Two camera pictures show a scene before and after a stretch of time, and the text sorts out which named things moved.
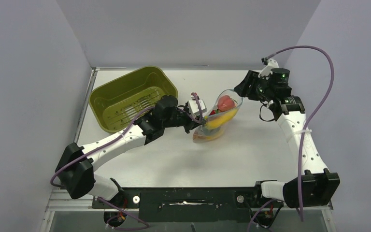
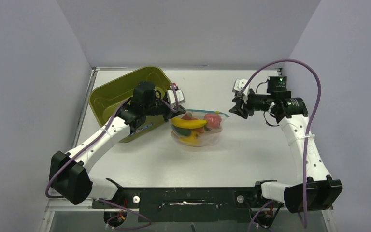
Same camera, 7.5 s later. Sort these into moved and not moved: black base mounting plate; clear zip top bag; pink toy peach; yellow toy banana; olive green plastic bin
Moved: clear zip top bag; pink toy peach; yellow toy banana
Not moved: black base mounting plate; olive green plastic bin
